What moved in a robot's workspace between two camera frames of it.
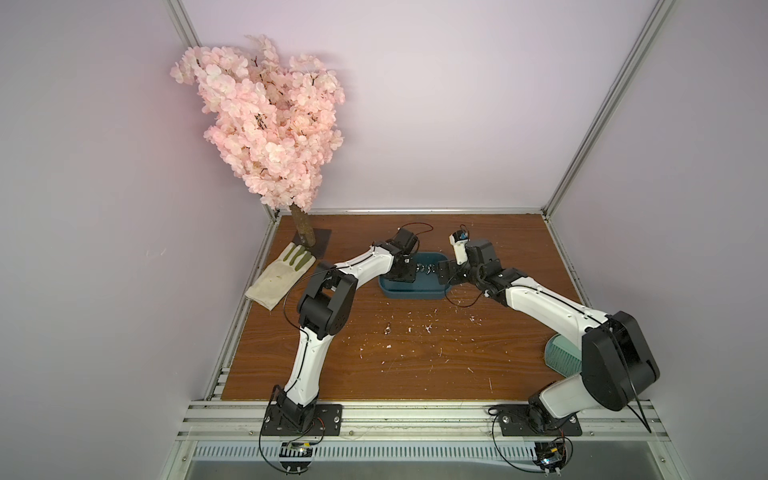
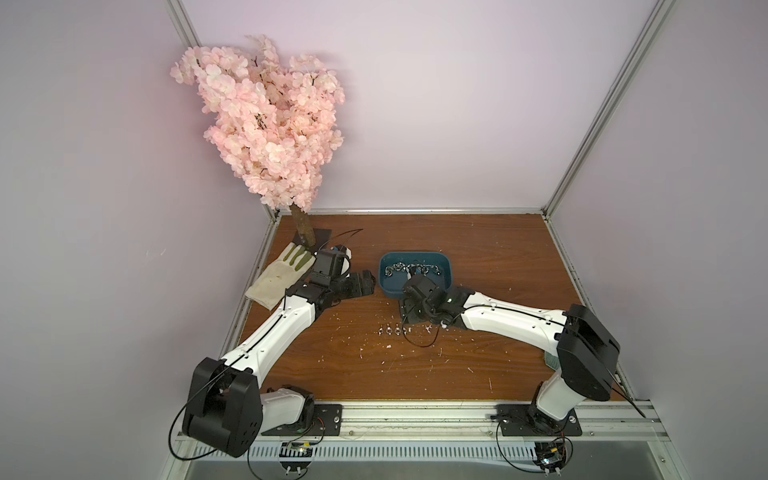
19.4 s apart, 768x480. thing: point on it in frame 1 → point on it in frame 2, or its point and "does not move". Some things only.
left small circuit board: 295,456 does not move
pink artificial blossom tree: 273,120 does not move
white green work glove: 279,277 does not move
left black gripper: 411,276 → 357,289
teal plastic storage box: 427,284 does not move
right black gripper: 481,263 → 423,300
